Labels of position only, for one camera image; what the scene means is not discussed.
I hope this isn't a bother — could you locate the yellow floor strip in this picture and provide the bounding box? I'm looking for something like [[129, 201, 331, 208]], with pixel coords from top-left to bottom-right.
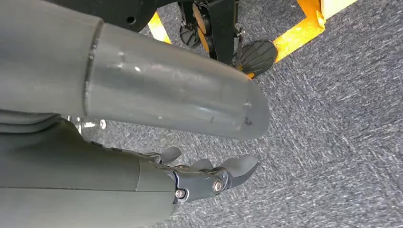
[[246, 0, 327, 80], [147, 11, 173, 45]]

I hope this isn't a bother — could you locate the robot black foot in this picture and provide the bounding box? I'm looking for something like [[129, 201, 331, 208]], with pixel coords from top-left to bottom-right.
[[232, 40, 279, 80]]

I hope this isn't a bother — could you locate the pale wooden board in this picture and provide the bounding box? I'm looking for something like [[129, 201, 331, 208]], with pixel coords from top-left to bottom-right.
[[320, 0, 360, 20]]

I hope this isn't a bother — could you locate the robot black base plate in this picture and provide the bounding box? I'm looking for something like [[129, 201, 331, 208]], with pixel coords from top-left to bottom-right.
[[47, 0, 178, 33]]

